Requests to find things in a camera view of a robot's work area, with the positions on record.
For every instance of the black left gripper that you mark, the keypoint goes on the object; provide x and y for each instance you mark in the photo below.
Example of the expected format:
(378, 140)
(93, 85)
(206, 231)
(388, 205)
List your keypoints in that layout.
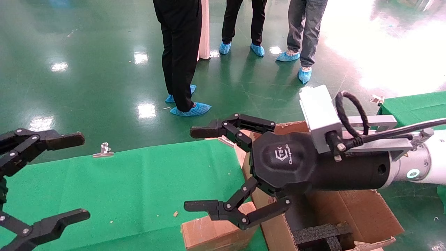
(2, 191)

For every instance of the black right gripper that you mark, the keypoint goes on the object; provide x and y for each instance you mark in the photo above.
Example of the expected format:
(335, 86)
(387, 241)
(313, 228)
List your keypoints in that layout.
(285, 164)

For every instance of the small taped cardboard box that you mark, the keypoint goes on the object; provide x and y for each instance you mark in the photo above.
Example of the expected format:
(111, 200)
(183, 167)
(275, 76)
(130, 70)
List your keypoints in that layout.
(209, 233)

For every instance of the large open cardboard carton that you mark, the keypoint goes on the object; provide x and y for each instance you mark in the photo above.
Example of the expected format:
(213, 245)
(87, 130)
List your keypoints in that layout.
(366, 212)

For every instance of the blue shoe cover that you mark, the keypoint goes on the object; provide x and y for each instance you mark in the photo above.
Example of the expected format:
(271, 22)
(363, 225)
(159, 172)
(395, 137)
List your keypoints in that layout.
(287, 56)
(258, 50)
(195, 109)
(224, 48)
(169, 98)
(305, 75)

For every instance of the large green table cloth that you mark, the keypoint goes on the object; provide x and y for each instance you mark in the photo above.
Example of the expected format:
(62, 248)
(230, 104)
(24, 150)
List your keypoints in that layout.
(139, 188)

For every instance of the black foam insert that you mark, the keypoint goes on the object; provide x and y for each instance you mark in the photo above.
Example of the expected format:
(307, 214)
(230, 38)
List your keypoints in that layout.
(320, 233)

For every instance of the person in black trousers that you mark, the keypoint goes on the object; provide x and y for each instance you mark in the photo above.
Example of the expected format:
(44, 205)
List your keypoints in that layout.
(230, 21)
(181, 52)

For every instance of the person in grey jeans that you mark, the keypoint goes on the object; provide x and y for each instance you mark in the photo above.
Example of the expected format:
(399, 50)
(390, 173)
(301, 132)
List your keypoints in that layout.
(310, 35)

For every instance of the green plastic object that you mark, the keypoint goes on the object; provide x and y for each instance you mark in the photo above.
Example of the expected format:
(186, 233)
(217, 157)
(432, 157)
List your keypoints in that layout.
(442, 195)

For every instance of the white post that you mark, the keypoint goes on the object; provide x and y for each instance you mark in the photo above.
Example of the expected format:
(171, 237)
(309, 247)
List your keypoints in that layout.
(205, 31)

